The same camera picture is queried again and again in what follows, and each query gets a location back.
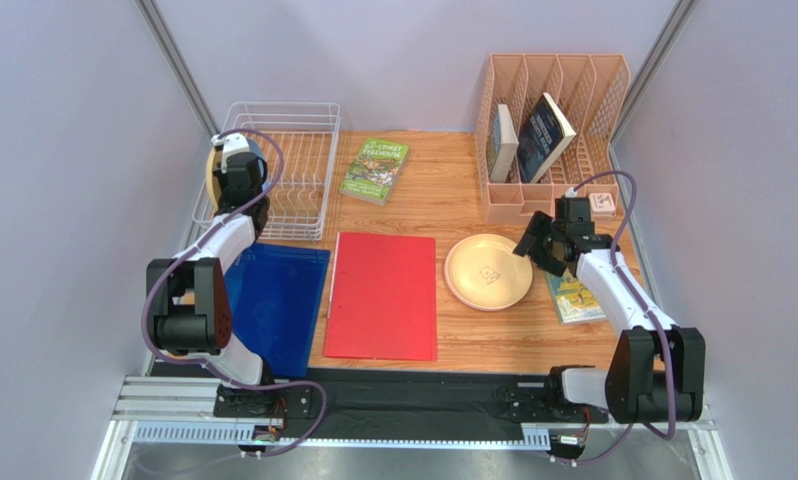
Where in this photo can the blue folder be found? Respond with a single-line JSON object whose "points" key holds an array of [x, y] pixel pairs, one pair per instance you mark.
{"points": [[275, 293]]}

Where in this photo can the penguin classics garden book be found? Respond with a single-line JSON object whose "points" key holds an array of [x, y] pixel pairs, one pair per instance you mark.
{"points": [[573, 302]]}

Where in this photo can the white wire dish rack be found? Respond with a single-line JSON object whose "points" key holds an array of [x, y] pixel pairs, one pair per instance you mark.
{"points": [[308, 136]]}

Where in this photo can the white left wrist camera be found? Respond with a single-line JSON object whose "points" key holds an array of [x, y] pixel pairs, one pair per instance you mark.
{"points": [[230, 145]]}

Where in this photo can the pink plate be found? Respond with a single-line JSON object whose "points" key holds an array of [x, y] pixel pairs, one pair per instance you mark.
{"points": [[487, 288]]}

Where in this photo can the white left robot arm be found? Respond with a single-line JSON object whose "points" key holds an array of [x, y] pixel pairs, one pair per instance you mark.
{"points": [[187, 318]]}

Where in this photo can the red folder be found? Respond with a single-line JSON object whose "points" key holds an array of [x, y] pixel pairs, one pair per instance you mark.
{"points": [[383, 299]]}

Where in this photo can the aluminium rail frame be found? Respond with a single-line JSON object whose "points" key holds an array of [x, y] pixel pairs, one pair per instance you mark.
{"points": [[523, 341]]}

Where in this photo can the pink file organizer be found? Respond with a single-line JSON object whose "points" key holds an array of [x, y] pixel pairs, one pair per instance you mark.
{"points": [[590, 90]]}

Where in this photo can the light blue standing book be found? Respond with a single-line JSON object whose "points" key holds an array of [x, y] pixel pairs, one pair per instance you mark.
{"points": [[502, 145]]}

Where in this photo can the green treehouse book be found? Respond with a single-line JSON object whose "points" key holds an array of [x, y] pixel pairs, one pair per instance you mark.
{"points": [[375, 170]]}

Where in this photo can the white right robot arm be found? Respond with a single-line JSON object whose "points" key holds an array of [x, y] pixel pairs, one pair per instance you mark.
{"points": [[658, 367]]}

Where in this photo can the dark blue leaning book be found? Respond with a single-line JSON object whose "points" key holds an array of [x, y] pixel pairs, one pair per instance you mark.
{"points": [[542, 139]]}

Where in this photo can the yellow plate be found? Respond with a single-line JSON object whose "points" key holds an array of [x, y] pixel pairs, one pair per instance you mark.
{"points": [[212, 187]]}

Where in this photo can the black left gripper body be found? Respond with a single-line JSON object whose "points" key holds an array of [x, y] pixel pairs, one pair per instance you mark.
{"points": [[226, 186]]}

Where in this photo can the blue plate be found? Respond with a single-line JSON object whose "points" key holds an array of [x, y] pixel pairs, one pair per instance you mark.
{"points": [[254, 149]]}

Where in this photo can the orange plate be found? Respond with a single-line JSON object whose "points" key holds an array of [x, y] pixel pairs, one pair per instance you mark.
{"points": [[486, 250]]}

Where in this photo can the black base mat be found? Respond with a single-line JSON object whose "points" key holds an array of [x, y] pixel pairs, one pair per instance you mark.
{"points": [[407, 405]]}

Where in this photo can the small pink white box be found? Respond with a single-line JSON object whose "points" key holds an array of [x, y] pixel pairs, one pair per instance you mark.
{"points": [[600, 202]]}

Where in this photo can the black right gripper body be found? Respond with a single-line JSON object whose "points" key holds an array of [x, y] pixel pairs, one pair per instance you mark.
{"points": [[544, 242]]}

